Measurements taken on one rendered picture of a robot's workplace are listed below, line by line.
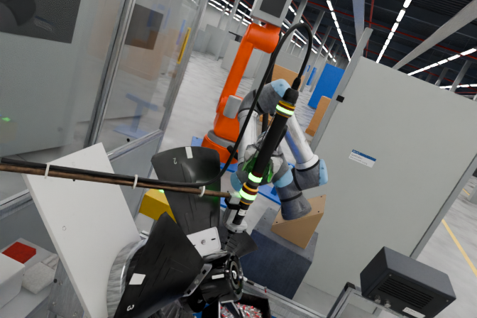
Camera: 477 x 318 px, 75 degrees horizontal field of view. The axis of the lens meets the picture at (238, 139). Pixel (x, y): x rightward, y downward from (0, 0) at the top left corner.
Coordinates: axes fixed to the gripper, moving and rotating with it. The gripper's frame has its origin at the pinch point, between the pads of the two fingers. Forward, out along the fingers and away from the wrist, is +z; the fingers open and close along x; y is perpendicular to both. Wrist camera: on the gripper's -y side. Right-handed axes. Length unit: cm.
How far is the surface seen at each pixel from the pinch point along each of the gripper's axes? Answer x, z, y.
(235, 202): 2.1, 0.4, 12.8
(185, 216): 12.4, 4.1, 20.4
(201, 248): 5.3, 4.6, 26.7
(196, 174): 14.7, -2.6, 11.4
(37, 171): 39.3, 25.3, 11.7
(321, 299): -101, -171, 148
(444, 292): -79, -32, 27
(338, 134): -52, -182, 10
